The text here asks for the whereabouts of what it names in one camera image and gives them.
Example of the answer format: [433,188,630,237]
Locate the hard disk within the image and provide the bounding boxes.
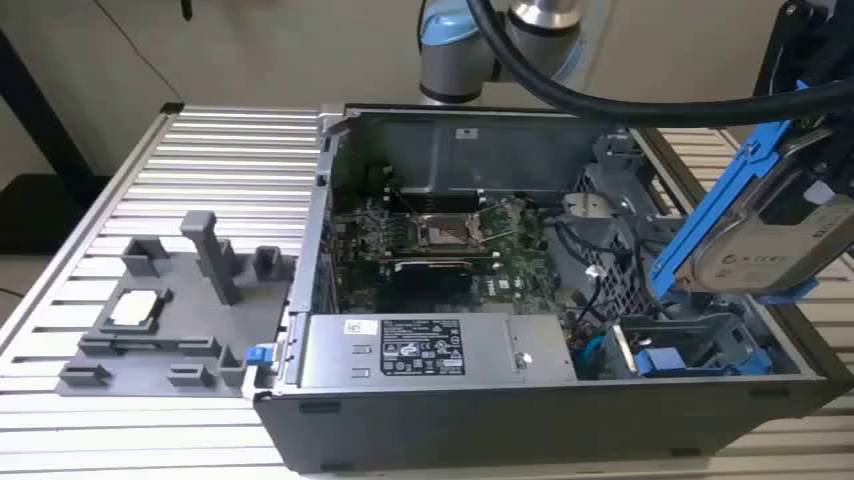
[650,77,854,307]
[631,347,774,378]

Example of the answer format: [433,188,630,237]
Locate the silver metal bracket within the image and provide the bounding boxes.
[562,191,635,220]

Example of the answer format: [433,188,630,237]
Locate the green motherboard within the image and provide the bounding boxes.
[329,193,570,316]

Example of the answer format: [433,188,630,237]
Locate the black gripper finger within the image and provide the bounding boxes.
[811,118,854,202]

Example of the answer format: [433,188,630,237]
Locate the black RAM sticks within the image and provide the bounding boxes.
[384,187,488,212]

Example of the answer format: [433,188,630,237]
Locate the CPU socket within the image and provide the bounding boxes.
[411,212,496,252]

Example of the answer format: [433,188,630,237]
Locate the grey metal disk bay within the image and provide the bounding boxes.
[544,132,759,326]

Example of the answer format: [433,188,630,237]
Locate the black desk frame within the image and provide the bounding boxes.
[0,24,116,257]

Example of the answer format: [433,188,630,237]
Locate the black graphics card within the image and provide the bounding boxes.
[388,257,499,314]

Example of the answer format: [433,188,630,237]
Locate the blue data wire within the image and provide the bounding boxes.
[574,332,608,379]

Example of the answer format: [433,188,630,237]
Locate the black label on supply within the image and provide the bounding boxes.
[379,319,467,377]

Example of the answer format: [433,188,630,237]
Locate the black power wire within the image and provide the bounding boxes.
[552,219,668,326]

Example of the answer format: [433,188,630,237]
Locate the locking lever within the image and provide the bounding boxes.
[385,187,423,220]

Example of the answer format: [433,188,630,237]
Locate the black open PC case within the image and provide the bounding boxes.
[251,102,843,475]

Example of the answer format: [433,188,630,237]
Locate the silver CPU chip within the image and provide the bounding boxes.
[108,288,165,327]

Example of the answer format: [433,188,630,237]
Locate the silver power supply unit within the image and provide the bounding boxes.
[295,313,579,389]

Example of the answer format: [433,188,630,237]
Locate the grey parts rack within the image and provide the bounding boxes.
[57,209,299,399]

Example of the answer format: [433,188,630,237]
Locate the socket cover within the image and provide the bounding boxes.
[474,197,530,237]

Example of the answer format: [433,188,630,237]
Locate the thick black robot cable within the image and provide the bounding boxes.
[464,0,854,129]

